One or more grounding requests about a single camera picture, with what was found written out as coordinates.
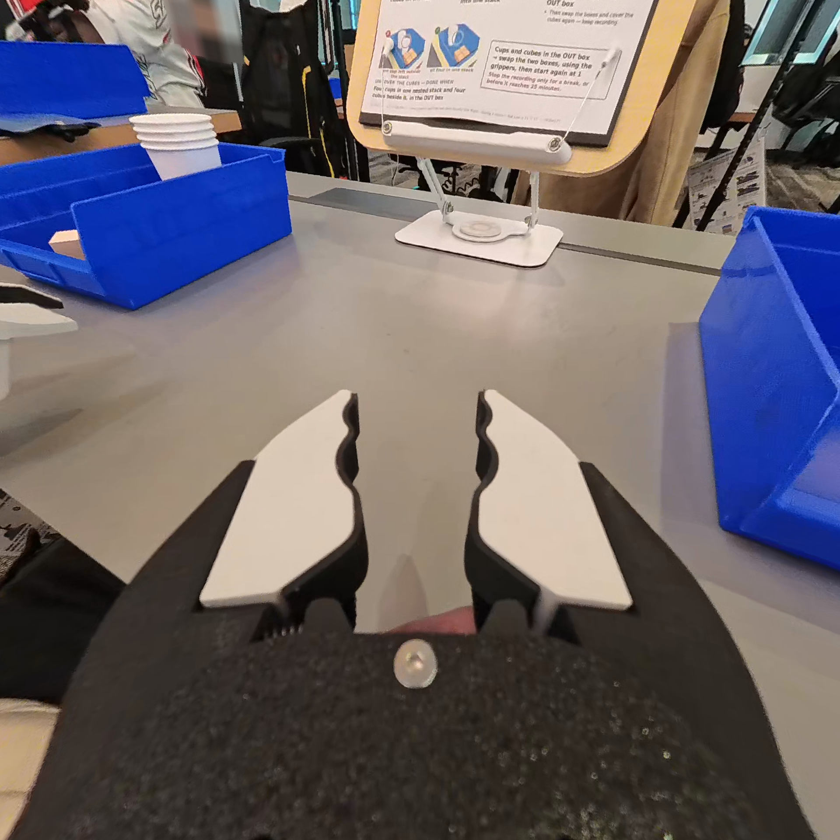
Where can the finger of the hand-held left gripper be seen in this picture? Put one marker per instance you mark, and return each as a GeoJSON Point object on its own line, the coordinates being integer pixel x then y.
{"type": "Point", "coordinates": [36, 323]}

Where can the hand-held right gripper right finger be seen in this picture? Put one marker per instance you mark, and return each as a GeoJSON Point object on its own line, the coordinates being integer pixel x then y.
{"type": "Point", "coordinates": [548, 518]}

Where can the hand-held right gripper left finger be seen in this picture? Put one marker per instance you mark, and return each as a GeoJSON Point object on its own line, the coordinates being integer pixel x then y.
{"type": "Point", "coordinates": [289, 512]}

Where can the wooden cube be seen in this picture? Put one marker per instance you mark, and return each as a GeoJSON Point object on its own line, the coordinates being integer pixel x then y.
{"type": "Point", "coordinates": [65, 244]}

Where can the blue plastic bin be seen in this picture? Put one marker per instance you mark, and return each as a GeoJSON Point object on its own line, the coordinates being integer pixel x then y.
{"type": "Point", "coordinates": [184, 229]}
{"type": "Point", "coordinates": [761, 394]}
{"type": "Point", "coordinates": [65, 79]}

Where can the wooden desk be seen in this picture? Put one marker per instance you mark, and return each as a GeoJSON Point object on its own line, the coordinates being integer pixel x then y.
{"type": "Point", "coordinates": [39, 151]}

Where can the wooden document stand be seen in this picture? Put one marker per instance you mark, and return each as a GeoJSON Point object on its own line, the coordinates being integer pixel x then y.
{"type": "Point", "coordinates": [426, 237]}

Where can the hanging beige coat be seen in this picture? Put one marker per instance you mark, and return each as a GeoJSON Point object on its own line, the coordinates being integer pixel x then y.
{"type": "Point", "coordinates": [663, 164]}

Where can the printed poster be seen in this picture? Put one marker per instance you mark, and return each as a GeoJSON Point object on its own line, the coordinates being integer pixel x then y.
{"type": "Point", "coordinates": [728, 187]}

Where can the printed instruction sheet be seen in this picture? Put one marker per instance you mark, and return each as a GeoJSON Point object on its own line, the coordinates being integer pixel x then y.
{"type": "Point", "coordinates": [512, 65]}

